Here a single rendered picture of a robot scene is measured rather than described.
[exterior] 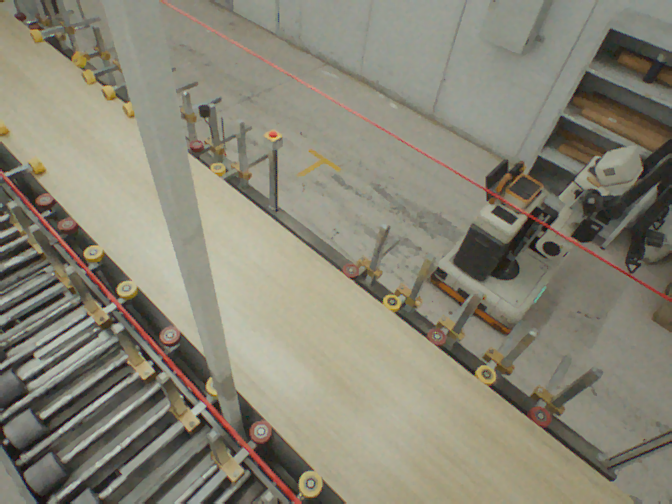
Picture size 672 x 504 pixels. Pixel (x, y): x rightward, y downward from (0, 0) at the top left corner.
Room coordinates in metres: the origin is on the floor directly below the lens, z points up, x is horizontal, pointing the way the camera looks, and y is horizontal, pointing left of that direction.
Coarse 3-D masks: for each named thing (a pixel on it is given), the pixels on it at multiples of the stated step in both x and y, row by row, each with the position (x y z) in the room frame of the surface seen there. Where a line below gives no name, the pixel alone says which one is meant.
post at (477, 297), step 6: (474, 294) 1.07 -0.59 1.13; (480, 294) 1.07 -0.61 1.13; (474, 300) 1.06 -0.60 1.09; (480, 300) 1.06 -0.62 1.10; (468, 306) 1.06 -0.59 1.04; (474, 306) 1.05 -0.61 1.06; (468, 312) 1.06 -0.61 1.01; (462, 318) 1.06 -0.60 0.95; (468, 318) 1.06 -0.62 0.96; (456, 324) 1.07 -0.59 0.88; (462, 324) 1.05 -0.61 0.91; (456, 330) 1.06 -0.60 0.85; (450, 342) 1.05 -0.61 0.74
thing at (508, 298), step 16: (448, 256) 2.00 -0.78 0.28; (528, 256) 2.12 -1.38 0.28; (448, 272) 1.89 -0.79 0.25; (464, 272) 1.88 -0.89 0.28; (512, 272) 1.96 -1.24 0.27; (528, 272) 1.97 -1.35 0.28; (544, 272) 2.00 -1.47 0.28; (448, 288) 1.85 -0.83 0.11; (464, 288) 1.80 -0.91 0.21; (480, 288) 1.77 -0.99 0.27; (496, 288) 1.79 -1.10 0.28; (512, 288) 1.81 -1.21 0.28; (528, 288) 1.83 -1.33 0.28; (544, 288) 1.87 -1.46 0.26; (480, 304) 1.71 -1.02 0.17; (496, 304) 1.67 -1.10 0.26; (512, 304) 1.68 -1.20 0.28; (528, 304) 1.70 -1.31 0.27; (496, 320) 1.64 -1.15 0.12; (512, 320) 1.59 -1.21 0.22
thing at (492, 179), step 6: (504, 162) 2.25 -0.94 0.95; (498, 168) 2.18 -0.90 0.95; (504, 168) 2.23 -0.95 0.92; (492, 174) 2.11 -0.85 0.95; (498, 174) 2.16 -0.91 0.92; (504, 174) 2.22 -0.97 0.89; (516, 174) 2.24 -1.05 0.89; (486, 180) 2.08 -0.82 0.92; (492, 180) 2.10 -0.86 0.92; (498, 180) 2.14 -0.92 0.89; (486, 186) 2.07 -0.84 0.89; (492, 186) 2.08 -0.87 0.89; (504, 186) 2.19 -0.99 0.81; (486, 192) 2.06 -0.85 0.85
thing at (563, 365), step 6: (564, 360) 1.00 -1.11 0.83; (570, 360) 1.01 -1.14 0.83; (558, 366) 0.98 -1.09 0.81; (564, 366) 0.97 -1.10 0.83; (558, 372) 0.93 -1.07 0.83; (564, 372) 0.94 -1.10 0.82; (552, 378) 0.90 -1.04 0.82; (558, 378) 0.91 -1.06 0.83; (552, 384) 0.87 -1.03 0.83; (552, 390) 0.84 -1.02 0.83; (540, 402) 0.78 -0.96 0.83
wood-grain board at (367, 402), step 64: (0, 64) 2.54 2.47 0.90; (64, 64) 2.66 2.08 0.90; (64, 128) 1.97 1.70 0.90; (128, 128) 2.07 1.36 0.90; (64, 192) 1.47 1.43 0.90; (128, 192) 1.54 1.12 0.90; (128, 256) 1.14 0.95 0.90; (256, 256) 1.26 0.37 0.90; (320, 256) 1.32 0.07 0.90; (192, 320) 0.87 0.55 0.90; (256, 320) 0.91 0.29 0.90; (320, 320) 0.96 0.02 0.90; (384, 320) 1.02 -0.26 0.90; (256, 384) 0.64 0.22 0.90; (320, 384) 0.68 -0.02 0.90; (384, 384) 0.72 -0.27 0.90; (448, 384) 0.76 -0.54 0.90; (320, 448) 0.44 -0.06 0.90; (384, 448) 0.48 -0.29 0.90; (448, 448) 0.51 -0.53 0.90; (512, 448) 0.55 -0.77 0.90
